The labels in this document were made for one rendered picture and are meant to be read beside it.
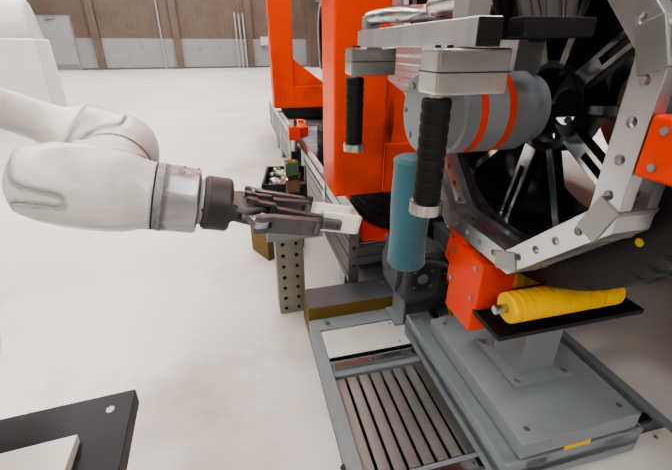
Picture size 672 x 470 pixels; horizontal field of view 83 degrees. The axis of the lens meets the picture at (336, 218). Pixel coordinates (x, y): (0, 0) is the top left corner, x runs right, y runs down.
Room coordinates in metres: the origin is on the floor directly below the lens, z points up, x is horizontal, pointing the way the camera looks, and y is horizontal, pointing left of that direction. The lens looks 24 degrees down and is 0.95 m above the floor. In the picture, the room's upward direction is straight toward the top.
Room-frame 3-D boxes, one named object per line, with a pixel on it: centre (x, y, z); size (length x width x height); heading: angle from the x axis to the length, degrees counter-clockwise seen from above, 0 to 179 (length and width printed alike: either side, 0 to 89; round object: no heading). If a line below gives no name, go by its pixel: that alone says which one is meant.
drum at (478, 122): (0.67, -0.24, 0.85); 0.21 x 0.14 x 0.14; 104
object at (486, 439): (0.78, -0.46, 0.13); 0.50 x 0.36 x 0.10; 14
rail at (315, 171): (2.43, 0.21, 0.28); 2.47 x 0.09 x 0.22; 14
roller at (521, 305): (0.60, -0.43, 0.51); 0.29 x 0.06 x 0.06; 104
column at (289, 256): (1.25, 0.18, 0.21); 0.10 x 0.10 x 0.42; 14
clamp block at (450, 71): (0.47, -0.15, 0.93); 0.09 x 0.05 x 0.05; 104
